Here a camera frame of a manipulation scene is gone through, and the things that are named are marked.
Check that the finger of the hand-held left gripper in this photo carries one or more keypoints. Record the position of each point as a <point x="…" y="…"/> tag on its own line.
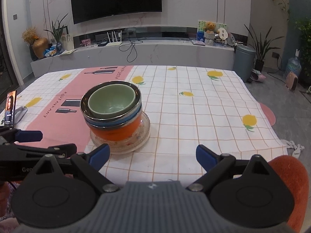
<point x="58" y="149"/>
<point x="30" y="136"/>

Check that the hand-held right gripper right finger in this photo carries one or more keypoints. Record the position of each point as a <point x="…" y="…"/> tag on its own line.
<point x="205" y="156"/>

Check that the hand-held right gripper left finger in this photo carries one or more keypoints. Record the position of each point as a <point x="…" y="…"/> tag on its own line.
<point x="99" y="154"/>

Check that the orange steel bowl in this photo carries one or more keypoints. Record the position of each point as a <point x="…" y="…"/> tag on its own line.
<point x="114" y="133"/>

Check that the scalloped clear glass plate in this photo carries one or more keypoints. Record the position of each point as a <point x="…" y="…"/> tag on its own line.
<point x="145" y="128"/>

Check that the blue steel bowl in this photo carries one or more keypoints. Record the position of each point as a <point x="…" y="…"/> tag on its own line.
<point x="84" y="103"/>

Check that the green ceramic bowl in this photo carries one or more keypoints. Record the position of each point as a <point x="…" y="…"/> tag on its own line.
<point x="109" y="102"/>

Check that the pink printed table mat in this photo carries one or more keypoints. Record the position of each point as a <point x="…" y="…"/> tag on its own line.
<point x="60" y="126"/>

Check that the grey pouch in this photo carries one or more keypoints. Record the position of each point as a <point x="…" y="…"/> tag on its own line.
<point x="20" y="114"/>

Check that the orange fuzzy stool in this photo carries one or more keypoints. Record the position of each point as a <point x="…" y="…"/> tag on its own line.
<point x="3" y="199"/>
<point x="289" y="172"/>

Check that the smartphone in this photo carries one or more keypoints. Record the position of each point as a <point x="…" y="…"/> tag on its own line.
<point x="9" y="106"/>

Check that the lemon-print checkered tablecloth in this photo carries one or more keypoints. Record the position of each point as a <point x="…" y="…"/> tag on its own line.
<point x="194" y="116"/>

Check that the pink round mat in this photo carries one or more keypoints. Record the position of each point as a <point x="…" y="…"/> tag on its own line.
<point x="267" y="114"/>

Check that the dark glass door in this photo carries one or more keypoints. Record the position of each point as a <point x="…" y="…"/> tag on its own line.
<point x="7" y="53"/>

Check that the blue snack packets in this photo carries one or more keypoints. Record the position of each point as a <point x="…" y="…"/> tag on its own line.
<point x="51" y="51"/>

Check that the gold vase with dried flowers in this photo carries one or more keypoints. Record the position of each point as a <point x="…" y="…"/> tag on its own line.
<point x="40" y="47"/>

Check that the loose papers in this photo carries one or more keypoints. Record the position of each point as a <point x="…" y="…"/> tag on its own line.
<point x="68" y="52"/>

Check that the grey socks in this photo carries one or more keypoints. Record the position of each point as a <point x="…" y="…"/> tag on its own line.
<point x="297" y="149"/>

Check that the patterned slippers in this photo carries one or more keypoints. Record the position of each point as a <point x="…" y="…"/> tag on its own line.
<point x="258" y="77"/>

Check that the grey trash bin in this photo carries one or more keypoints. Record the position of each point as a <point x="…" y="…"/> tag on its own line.
<point x="244" y="63"/>

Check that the white printed bag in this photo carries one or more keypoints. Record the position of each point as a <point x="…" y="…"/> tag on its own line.
<point x="69" y="41"/>

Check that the long-leaf potted plant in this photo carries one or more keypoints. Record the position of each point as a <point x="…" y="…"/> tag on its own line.
<point x="259" y="65"/>

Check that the grass plant in blue vase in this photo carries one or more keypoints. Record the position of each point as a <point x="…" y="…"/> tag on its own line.
<point x="57" y="32"/>

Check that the pink box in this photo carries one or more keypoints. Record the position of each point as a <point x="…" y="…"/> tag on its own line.
<point x="85" y="42"/>

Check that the grey marble TV console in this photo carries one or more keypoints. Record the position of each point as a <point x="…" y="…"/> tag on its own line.
<point x="170" y="53"/>

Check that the black set-top box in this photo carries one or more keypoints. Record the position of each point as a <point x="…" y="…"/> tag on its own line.
<point x="102" y="44"/>

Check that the white router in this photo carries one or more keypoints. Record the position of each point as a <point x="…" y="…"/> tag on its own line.
<point x="113" y="43"/>

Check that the silver laptop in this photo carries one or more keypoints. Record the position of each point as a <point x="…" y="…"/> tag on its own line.
<point x="198" y="42"/>

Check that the pink space heater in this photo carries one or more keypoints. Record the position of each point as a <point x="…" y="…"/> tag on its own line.
<point x="291" y="81"/>

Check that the white round hand fan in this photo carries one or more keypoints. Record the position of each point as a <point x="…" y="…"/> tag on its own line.
<point x="222" y="34"/>

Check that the blue water jug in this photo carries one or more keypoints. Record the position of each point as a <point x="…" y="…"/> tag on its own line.
<point x="293" y="65"/>

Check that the brown teddy bear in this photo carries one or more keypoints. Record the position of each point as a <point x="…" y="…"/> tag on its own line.
<point x="210" y="26"/>

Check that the green picture card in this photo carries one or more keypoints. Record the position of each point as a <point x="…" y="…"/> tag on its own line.
<point x="200" y="24"/>

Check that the black television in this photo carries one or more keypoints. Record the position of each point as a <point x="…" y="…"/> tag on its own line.
<point x="116" y="0"/>

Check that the bushy green climbing plant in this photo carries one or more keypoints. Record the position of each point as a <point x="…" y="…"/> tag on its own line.
<point x="305" y="36"/>

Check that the black wall socket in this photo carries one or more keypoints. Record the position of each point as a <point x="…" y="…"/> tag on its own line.
<point x="275" y="54"/>

